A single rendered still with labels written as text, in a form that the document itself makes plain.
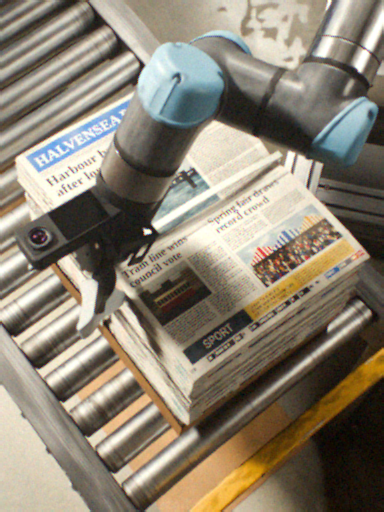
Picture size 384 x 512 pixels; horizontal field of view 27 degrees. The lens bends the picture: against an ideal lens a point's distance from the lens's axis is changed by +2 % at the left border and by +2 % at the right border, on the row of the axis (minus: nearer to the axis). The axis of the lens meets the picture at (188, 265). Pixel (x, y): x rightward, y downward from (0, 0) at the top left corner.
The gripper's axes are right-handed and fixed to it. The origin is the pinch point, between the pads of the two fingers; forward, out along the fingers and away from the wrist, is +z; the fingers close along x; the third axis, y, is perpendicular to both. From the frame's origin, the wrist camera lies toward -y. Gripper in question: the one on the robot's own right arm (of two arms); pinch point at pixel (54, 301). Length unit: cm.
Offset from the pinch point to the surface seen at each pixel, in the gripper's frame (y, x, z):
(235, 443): 77, -13, 74
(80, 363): 13.5, -0.1, 20.8
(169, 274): 10.1, -6.0, -8.1
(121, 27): 46, 45, -3
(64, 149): 9.6, 16.0, -8.3
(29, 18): 37, 57, 4
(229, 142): 26.7, 5.2, -16.4
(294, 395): 93, -13, 63
